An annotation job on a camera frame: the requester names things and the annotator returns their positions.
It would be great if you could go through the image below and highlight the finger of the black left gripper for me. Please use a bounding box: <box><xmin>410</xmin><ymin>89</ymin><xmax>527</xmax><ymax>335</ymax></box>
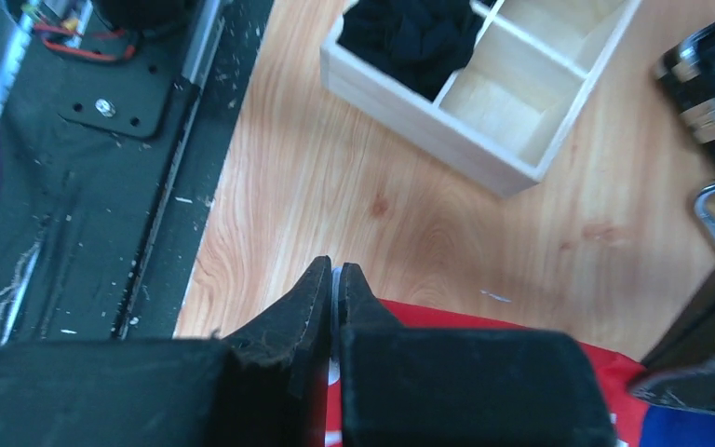
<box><xmin>627</xmin><ymin>271</ymin><xmax>715</xmax><ymax>414</ymax></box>

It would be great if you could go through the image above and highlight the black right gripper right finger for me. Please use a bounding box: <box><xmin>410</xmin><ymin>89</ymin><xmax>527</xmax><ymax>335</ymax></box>
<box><xmin>337</xmin><ymin>264</ymin><xmax>618</xmax><ymax>446</ymax></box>

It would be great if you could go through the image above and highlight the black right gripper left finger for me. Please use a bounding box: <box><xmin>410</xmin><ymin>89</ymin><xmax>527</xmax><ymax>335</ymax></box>
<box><xmin>0</xmin><ymin>256</ymin><xmax>332</xmax><ymax>446</ymax></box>

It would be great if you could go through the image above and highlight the blue underwear white waistband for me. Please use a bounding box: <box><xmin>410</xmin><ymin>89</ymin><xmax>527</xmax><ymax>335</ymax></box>
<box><xmin>639</xmin><ymin>406</ymin><xmax>715</xmax><ymax>447</ymax></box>

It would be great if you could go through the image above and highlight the rolled black underwear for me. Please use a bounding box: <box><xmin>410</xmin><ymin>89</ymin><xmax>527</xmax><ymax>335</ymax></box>
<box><xmin>338</xmin><ymin>0</ymin><xmax>484</xmax><ymax>101</ymax></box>

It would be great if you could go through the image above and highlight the wooden compartment tray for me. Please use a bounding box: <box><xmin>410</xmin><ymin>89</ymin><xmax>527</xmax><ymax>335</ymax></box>
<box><xmin>320</xmin><ymin>1</ymin><xmax>639</xmax><ymax>197</ymax></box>

